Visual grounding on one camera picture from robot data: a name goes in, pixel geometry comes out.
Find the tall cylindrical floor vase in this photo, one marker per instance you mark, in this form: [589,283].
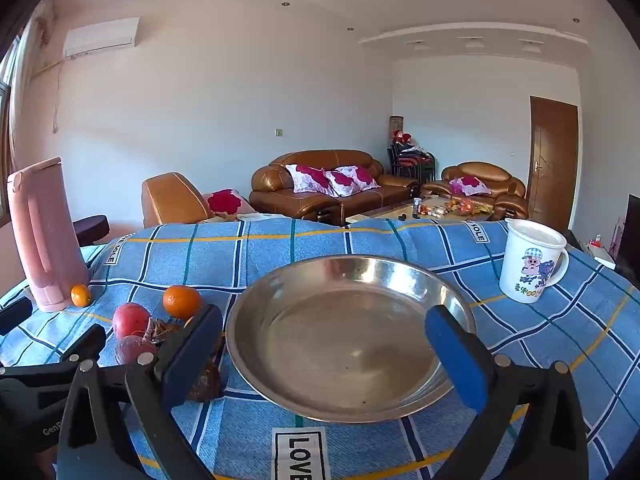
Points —
[396,127]

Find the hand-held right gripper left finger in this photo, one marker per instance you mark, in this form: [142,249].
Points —
[185,360]

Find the window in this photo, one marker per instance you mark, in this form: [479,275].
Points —
[4,95]

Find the dark padded stool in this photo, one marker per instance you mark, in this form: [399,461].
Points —
[90,227]

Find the brown wooden door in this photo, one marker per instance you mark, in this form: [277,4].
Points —
[552,160]

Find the stainless steel bowl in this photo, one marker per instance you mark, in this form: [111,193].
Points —
[340,340]

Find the white air conditioner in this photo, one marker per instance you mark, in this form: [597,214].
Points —
[100,37]

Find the small orange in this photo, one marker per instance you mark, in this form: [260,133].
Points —
[80,295]

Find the white cloth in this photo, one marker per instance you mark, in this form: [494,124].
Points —
[260,216]

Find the cluttered television stand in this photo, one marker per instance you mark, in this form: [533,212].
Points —
[600,252]

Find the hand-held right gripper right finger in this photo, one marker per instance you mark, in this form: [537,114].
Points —
[455,355]

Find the small white red floral pillow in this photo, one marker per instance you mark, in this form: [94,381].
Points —
[470,186]

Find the pink red rose pillow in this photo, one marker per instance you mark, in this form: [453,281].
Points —
[225,202]

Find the red plush toy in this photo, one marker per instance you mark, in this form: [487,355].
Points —
[401,136]

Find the pink electric kettle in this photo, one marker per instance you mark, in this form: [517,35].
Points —
[45,240]

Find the brown leather armchair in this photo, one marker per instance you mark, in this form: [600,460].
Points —
[480,170]

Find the stacked dark chairs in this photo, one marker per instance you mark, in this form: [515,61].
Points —
[410,162]

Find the black television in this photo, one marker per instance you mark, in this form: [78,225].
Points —
[629,245]

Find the purple passion fruit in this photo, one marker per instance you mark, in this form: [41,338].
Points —
[131,351]

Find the pile of snacks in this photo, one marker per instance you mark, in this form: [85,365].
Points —
[455,207]

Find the brown leather sofa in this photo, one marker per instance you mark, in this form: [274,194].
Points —
[350,202]

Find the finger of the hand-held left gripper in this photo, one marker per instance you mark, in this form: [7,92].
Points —
[15,312]
[85,345]

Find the blue plaid tablecloth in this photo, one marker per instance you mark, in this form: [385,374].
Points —
[325,240]

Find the white cartoon print cup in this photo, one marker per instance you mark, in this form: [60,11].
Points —
[525,270]

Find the red round radish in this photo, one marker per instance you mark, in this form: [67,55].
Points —
[129,320]

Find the wooden coffee table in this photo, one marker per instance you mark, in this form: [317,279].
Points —
[380,212]

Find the tan leather armchair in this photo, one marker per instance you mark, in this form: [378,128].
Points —
[170,200]

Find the brown wrinkled fruit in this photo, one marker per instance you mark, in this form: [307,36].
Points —
[165,330]
[207,384]

